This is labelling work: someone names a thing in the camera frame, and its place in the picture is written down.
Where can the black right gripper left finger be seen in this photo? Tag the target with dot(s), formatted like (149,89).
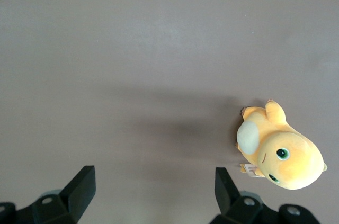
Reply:
(76,189)

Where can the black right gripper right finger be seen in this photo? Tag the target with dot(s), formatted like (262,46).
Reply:
(227,197)

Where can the yellow plush toy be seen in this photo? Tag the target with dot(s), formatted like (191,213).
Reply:
(286,155)

